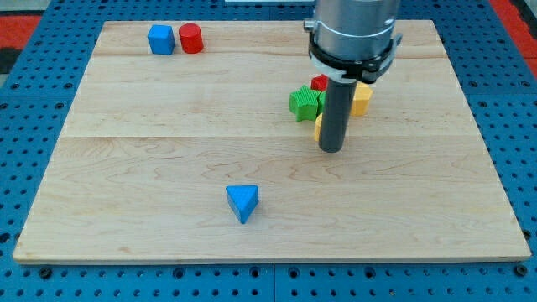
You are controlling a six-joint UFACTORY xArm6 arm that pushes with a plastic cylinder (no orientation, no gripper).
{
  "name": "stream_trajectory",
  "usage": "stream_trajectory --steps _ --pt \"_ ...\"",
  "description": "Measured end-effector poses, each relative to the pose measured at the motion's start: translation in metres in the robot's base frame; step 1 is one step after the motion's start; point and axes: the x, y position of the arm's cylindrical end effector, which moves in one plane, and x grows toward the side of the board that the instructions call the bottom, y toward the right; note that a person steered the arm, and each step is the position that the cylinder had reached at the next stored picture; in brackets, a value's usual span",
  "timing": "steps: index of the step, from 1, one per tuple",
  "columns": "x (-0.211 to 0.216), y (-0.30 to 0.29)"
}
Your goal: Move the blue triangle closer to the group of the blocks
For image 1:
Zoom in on yellow block behind rod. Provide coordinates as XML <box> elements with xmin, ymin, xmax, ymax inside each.
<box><xmin>314</xmin><ymin>113</ymin><xmax>323</xmax><ymax>142</ymax></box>

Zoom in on wooden board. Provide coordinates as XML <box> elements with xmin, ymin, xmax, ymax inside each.
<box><xmin>13</xmin><ymin>20</ymin><xmax>531</xmax><ymax>265</ymax></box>

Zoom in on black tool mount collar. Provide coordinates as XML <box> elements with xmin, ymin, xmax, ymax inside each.
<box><xmin>308</xmin><ymin>33</ymin><xmax>403</xmax><ymax>84</ymax></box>

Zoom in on red star block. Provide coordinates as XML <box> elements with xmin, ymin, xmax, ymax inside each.
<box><xmin>310</xmin><ymin>74</ymin><xmax>329</xmax><ymax>91</ymax></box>

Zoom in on yellow hexagon block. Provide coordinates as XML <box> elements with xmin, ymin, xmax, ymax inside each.
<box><xmin>351</xmin><ymin>83</ymin><xmax>373</xmax><ymax>117</ymax></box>

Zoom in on red cylinder block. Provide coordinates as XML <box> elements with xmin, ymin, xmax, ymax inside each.
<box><xmin>179</xmin><ymin>23</ymin><xmax>204</xmax><ymax>54</ymax></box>

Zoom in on green star block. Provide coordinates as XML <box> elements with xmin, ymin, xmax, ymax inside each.
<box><xmin>289</xmin><ymin>86</ymin><xmax>321</xmax><ymax>122</ymax></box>

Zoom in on blue triangle block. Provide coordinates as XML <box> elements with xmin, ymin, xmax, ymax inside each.
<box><xmin>226</xmin><ymin>185</ymin><xmax>259</xmax><ymax>224</ymax></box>

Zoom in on green block behind rod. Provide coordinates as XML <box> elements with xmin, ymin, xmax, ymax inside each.
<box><xmin>317</xmin><ymin>91</ymin><xmax>326</xmax><ymax>115</ymax></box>

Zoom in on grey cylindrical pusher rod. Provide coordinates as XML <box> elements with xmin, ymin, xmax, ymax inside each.
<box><xmin>319</xmin><ymin>79</ymin><xmax>357</xmax><ymax>153</ymax></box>

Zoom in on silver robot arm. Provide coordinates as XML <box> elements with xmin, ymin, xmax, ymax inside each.
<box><xmin>303</xmin><ymin>0</ymin><xmax>402</xmax><ymax>153</ymax></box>

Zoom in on blue cube block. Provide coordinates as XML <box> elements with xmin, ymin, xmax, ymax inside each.
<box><xmin>148</xmin><ymin>24</ymin><xmax>175</xmax><ymax>55</ymax></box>

